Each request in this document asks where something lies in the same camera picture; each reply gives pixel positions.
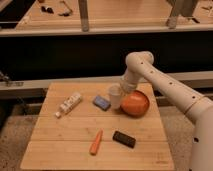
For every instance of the orange ceramic bowl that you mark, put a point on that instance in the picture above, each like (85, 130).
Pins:
(135, 104)

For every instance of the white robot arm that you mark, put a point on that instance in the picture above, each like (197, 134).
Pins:
(197, 107)

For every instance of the blue sponge block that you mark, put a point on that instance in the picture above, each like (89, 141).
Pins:
(102, 103)

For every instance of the white plastic bottle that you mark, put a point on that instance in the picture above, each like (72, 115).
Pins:
(69, 104)

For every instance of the wooden board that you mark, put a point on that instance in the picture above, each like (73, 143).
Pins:
(63, 144)

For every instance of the black rectangular block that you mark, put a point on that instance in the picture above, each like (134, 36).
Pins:
(124, 139)

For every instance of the orange carrot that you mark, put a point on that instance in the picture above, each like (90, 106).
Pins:
(96, 143)

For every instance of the black object on far table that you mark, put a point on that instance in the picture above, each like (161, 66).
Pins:
(47, 9)

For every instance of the metal clamp at left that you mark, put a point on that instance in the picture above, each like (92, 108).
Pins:
(8, 82)

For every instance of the grey metal post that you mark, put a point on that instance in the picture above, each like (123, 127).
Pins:
(83, 9)
(177, 6)

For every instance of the grey metal post right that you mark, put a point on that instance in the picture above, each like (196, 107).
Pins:
(177, 6)

